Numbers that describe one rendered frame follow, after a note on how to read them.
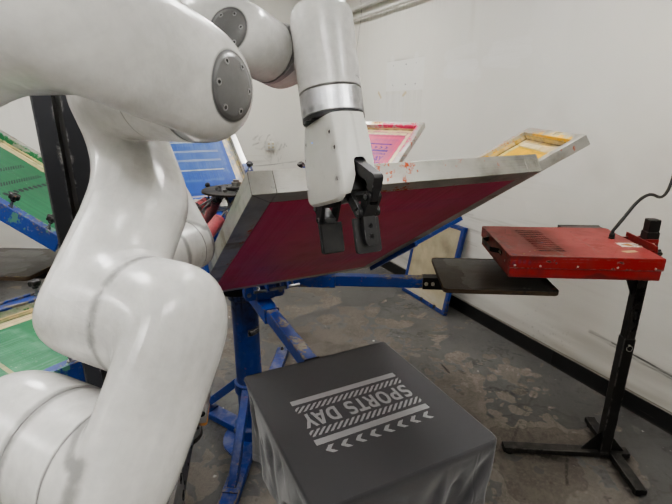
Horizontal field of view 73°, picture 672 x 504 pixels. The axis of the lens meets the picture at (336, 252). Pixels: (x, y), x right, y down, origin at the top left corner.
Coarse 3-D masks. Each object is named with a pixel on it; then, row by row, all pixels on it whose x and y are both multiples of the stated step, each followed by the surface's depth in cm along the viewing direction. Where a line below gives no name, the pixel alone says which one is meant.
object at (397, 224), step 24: (408, 192) 81; (432, 192) 85; (456, 192) 89; (480, 192) 93; (384, 216) 94; (408, 216) 99; (432, 216) 104; (384, 240) 118; (408, 240) 126; (312, 264) 128; (336, 264) 137; (360, 264) 148
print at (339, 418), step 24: (360, 384) 119; (384, 384) 119; (312, 408) 110; (336, 408) 110; (360, 408) 110; (384, 408) 110; (408, 408) 110; (312, 432) 102; (336, 432) 102; (360, 432) 102; (384, 432) 102
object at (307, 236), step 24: (384, 192) 78; (264, 216) 75; (288, 216) 78; (312, 216) 82; (264, 240) 90; (288, 240) 95; (312, 240) 100; (240, 264) 106; (264, 264) 112; (288, 264) 119
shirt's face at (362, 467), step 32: (352, 352) 135; (384, 352) 135; (256, 384) 119; (288, 384) 119; (320, 384) 119; (416, 384) 119; (288, 416) 107; (448, 416) 107; (288, 448) 97; (352, 448) 97; (384, 448) 97; (416, 448) 97; (448, 448) 97; (320, 480) 88; (352, 480) 88; (384, 480) 88
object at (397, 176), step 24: (384, 168) 74; (408, 168) 76; (432, 168) 78; (456, 168) 80; (480, 168) 83; (504, 168) 85; (528, 168) 87; (240, 192) 70; (264, 192) 65; (288, 192) 67; (240, 216) 72; (456, 216) 111; (216, 240) 94; (240, 240) 86; (216, 264) 100; (240, 288) 138
